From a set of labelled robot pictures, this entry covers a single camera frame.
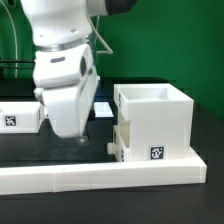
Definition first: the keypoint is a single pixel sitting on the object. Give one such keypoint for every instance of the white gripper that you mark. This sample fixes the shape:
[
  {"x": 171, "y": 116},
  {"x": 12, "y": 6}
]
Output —
[{"x": 67, "y": 81}]

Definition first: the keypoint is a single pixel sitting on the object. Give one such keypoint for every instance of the white drawer with knob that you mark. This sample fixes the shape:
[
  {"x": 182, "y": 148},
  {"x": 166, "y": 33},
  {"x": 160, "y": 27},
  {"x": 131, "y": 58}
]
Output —
[{"x": 120, "y": 145}]

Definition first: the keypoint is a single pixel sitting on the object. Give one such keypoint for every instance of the white drawer cabinet box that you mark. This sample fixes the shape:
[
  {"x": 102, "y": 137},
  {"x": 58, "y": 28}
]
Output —
[{"x": 160, "y": 120}]

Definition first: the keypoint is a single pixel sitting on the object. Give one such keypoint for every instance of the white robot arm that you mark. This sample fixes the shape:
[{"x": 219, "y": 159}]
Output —
[{"x": 64, "y": 24}]

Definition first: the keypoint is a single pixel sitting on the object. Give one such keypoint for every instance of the white fiducial marker sheet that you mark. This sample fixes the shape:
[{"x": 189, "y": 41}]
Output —
[{"x": 102, "y": 110}]

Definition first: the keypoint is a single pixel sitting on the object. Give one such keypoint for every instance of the white L-shaped obstacle wall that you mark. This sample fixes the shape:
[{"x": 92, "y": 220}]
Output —
[{"x": 59, "y": 178}]

